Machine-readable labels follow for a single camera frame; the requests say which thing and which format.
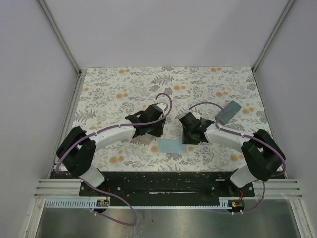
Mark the light blue cleaning cloth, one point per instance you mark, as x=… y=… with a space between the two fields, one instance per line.
x=171 y=146

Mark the left aluminium frame post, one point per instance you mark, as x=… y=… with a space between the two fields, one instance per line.
x=58 y=34

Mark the floral patterned table mat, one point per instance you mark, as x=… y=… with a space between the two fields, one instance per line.
x=108 y=95

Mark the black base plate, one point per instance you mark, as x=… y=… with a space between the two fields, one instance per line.
x=202 y=186

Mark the white slotted cable duct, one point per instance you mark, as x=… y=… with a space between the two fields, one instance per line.
x=152 y=203

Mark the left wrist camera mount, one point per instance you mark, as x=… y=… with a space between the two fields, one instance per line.
x=161 y=106

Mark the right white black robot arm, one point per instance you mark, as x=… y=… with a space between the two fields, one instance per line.
x=262 y=155

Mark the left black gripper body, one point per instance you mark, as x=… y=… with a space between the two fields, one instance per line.
x=156 y=129

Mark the grey-blue glasses case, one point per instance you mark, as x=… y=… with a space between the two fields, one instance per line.
x=230 y=110

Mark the right aluminium frame post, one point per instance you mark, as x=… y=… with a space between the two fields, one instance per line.
x=273 y=34

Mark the left aluminium side rail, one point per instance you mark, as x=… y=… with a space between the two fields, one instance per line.
x=70 y=112

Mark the pink glasses case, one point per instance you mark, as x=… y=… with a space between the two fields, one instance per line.
x=144 y=139

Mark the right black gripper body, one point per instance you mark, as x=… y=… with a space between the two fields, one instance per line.
x=187 y=137

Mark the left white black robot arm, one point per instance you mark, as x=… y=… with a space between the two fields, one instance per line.
x=78 y=148

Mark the aluminium frame post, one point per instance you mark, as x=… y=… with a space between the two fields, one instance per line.
x=273 y=34
x=58 y=34

